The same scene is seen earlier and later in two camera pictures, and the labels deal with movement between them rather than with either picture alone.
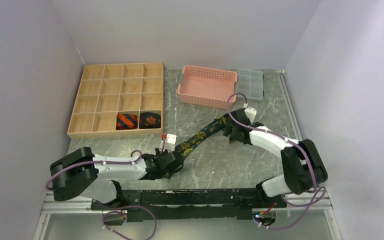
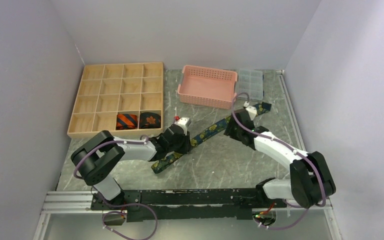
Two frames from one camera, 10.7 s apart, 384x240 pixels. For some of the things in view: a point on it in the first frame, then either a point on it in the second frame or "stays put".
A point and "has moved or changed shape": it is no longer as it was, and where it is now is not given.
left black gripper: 165,152 → 186,142
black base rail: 190,204 stays put
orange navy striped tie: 126,121 stays put
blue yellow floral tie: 185,147 has moved or changed shape
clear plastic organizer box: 250,83 stays put
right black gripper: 227,129 stays put
